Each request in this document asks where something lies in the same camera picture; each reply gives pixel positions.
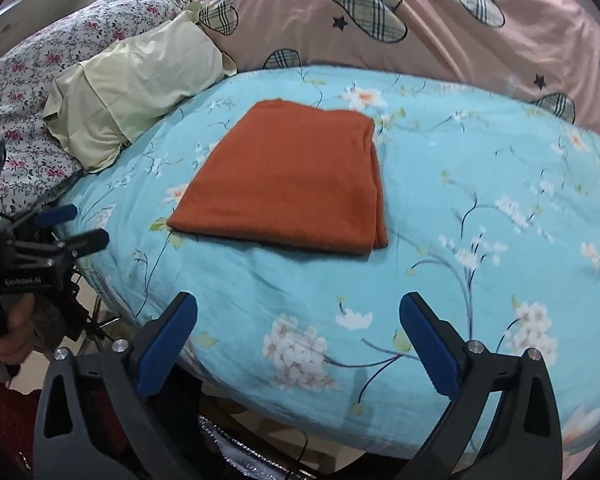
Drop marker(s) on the cream pillow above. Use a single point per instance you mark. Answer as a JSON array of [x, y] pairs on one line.
[[130, 85]]

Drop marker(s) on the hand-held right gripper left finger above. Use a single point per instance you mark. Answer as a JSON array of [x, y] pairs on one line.
[[167, 340]]

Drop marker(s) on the pink quilt with plaid hearts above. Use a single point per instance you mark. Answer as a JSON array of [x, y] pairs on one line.
[[455, 50]]

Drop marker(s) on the blue floral bedsheet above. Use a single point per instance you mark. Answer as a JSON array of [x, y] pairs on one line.
[[480, 160]]

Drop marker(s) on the shiny silver sheet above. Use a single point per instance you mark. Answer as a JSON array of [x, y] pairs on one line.
[[240, 447]]

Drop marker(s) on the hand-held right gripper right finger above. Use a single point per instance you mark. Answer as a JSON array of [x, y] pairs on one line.
[[430, 342]]

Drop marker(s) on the person's left hand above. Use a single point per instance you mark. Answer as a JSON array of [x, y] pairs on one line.
[[15, 340]]

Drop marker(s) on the orange knitted sweater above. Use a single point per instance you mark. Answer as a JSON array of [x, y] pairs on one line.
[[280, 185]]

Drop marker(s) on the person's red fleece clothing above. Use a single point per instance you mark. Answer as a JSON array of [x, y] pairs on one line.
[[5, 420]]

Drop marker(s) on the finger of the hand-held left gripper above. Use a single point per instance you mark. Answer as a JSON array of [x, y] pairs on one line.
[[56, 216], [86, 242]]

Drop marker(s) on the white quilt with pink flowers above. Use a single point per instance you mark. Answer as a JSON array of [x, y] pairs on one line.
[[55, 55]]

